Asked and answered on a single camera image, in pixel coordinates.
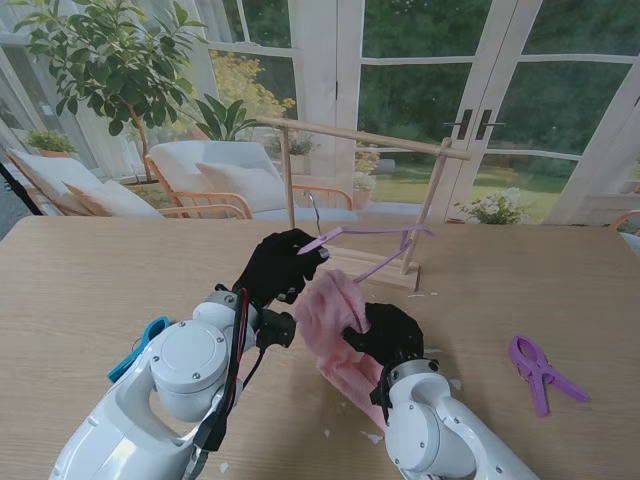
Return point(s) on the pink square towel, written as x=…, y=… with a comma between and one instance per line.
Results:
x=320, y=310

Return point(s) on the black stand pole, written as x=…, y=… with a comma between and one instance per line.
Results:
x=17, y=187

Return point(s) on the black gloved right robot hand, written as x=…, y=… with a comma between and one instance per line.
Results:
x=392, y=332

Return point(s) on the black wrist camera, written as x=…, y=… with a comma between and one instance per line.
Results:
x=277, y=327
x=380, y=395

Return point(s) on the blue clothes peg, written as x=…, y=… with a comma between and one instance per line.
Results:
x=150, y=332

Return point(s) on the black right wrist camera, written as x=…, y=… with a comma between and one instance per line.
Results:
x=380, y=395

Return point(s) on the purple clothes peg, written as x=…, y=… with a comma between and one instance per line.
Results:
x=537, y=375

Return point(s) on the wooden drying rack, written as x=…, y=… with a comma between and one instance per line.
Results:
x=370, y=137

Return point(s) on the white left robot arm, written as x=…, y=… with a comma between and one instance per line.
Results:
x=185, y=360

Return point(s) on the lilac plastic clothes hanger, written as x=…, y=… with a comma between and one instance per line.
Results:
x=370, y=229

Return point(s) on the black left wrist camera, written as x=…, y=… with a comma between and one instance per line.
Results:
x=277, y=327

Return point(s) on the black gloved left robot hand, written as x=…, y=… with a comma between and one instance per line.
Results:
x=277, y=265

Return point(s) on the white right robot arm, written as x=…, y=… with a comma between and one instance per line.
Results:
x=425, y=425

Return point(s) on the printed garden window backdrop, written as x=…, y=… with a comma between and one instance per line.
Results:
x=415, y=90

